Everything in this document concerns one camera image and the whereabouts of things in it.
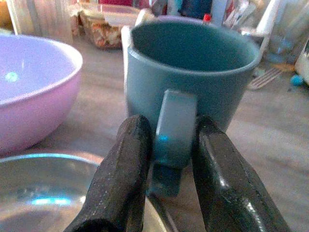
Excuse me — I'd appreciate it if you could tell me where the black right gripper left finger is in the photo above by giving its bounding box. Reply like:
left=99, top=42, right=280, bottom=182
left=63, top=114, right=154, bottom=232

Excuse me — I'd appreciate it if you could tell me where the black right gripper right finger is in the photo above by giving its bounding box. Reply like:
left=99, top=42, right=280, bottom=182
left=192, top=116, right=292, bottom=232

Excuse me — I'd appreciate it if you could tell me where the teal ceramic mug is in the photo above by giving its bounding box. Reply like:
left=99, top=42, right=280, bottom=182
left=121, top=20, right=261, bottom=198

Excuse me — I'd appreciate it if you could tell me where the shiny metal bowl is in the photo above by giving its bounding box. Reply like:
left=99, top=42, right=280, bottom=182
left=0, top=153, right=104, bottom=232

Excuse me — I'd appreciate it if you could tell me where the white slatted rack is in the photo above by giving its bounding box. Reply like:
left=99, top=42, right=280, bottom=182
left=248, top=67, right=283, bottom=90

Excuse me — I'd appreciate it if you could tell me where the pink plastic bowl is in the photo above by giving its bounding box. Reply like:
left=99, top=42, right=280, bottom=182
left=0, top=34, right=84, bottom=155

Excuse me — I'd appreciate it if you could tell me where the small blue ball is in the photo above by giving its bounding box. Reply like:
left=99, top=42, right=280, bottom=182
left=290, top=74, right=305, bottom=87

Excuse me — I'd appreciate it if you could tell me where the clear plastic food container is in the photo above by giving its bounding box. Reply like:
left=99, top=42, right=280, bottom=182
left=79, top=4, right=140, bottom=50

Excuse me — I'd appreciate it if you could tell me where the clear glass jar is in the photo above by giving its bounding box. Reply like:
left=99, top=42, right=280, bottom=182
left=265, top=0, right=309, bottom=64

